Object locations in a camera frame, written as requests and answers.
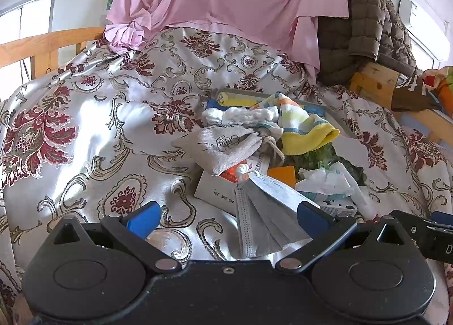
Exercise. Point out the blue white carton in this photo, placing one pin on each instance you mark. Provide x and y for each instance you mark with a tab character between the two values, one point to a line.
338	206

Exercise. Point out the window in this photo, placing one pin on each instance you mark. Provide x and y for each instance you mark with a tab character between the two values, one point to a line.
25	19

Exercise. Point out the grey face mask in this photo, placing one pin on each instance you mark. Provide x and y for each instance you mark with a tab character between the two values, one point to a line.
266	214

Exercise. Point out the brown quilted jacket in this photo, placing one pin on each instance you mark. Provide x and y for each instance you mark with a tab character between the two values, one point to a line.
372	32

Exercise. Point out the striped yellow sock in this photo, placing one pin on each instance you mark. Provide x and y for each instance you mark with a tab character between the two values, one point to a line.
303	132

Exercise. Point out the wooden bunk frame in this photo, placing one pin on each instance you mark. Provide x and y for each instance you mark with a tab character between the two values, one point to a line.
376	83

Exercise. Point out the wooden bed rail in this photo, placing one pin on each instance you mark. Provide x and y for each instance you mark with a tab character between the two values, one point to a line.
42	50

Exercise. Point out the beige drawstring pouch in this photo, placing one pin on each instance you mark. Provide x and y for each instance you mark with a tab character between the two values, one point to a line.
215	149

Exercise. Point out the white small sock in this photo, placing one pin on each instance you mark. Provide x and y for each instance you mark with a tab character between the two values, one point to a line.
240	116

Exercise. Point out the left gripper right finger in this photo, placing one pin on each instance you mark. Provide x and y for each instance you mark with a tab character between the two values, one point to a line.
327	234

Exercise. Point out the cartoon printed tray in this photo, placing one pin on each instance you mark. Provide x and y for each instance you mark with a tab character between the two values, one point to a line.
233	97

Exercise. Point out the floral satin bedspread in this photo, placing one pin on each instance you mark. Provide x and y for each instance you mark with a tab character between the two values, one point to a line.
94	137

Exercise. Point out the green leafy bag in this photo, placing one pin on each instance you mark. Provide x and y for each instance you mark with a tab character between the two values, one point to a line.
325	157

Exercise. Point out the colourful patchwork cloth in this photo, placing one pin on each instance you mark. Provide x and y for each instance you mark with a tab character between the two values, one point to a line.
440	82

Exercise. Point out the white air conditioner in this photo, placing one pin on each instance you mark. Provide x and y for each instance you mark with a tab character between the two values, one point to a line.
430	45

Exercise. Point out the orange card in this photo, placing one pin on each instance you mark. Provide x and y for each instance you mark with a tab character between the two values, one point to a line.
284	174

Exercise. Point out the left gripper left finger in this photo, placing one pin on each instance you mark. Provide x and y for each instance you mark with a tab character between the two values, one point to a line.
129	234

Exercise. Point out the white flat box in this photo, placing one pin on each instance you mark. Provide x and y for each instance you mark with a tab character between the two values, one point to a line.
218	191

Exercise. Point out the brown printed cloth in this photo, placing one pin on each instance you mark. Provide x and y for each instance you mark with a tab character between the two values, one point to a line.
411	94

